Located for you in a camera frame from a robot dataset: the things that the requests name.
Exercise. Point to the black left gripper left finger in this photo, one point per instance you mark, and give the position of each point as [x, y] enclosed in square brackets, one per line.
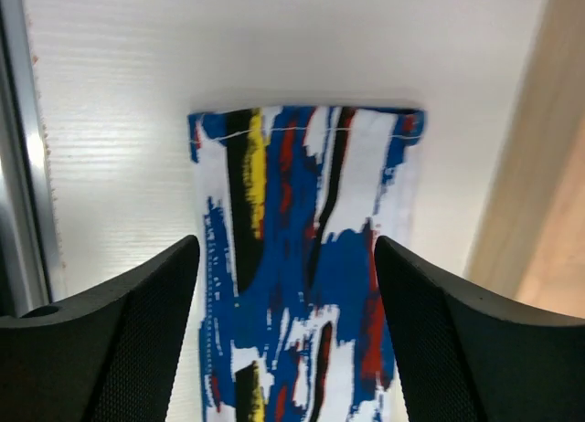
[109, 353]

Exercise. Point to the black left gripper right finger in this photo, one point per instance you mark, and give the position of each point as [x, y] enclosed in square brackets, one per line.
[465, 353]

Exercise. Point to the blue patterned trousers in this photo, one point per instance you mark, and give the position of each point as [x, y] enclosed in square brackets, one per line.
[291, 201]

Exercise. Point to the aluminium mounting rail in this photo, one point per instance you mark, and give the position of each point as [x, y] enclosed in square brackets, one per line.
[29, 239]

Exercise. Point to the wooden clothes rack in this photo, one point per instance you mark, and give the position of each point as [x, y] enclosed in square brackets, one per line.
[530, 247]

